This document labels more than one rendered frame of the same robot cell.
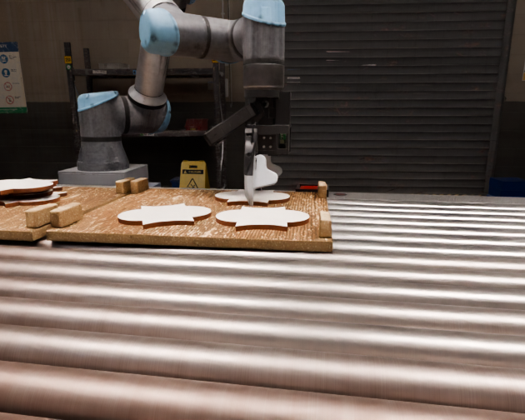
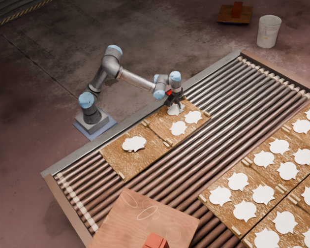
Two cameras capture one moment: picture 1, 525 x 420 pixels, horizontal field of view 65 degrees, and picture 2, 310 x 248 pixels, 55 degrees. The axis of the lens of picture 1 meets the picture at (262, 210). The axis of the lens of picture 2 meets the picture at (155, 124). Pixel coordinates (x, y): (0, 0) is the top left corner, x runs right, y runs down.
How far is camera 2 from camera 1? 2.04 m
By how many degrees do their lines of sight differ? 49
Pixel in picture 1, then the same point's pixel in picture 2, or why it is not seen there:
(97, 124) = (94, 108)
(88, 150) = (94, 117)
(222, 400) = (234, 146)
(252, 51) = (177, 86)
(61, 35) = not seen: outside the picture
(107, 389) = (227, 152)
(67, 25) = not seen: outside the picture
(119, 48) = not seen: outside the picture
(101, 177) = (101, 122)
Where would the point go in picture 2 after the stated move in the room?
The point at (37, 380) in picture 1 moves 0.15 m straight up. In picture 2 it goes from (221, 157) to (223, 143)
